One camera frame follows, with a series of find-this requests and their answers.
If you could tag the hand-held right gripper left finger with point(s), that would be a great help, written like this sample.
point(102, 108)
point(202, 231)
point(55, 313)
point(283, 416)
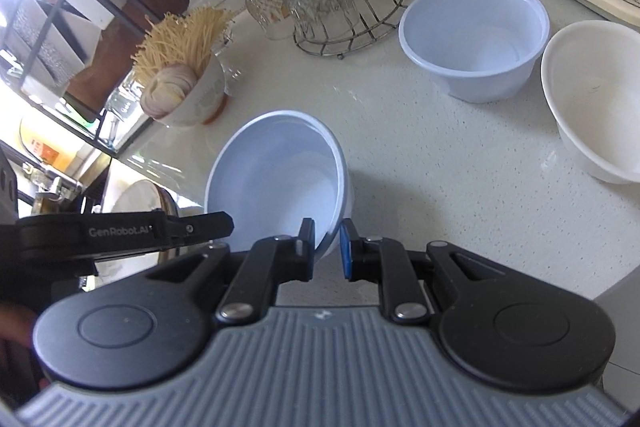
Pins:
point(306, 239)

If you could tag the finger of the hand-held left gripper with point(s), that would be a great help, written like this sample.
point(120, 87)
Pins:
point(200, 227)

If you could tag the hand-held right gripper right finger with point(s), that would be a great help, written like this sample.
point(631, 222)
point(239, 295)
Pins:
point(346, 252)

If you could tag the translucent white plastic bowl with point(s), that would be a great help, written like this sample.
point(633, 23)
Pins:
point(475, 37)
point(280, 172)

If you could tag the white ceramic bowl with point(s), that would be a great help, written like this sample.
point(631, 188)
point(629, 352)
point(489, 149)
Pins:
point(600, 107)

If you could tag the white bowl brown foot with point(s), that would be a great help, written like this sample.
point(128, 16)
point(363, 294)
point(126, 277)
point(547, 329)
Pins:
point(200, 99)

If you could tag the garlic bulbs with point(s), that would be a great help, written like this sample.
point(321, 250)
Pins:
point(167, 89)

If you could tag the clear glass tumbler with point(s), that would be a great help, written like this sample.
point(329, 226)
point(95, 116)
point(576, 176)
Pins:
point(122, 107)

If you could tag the dried noodle bundle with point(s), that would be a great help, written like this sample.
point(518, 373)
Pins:
point(185, 37)

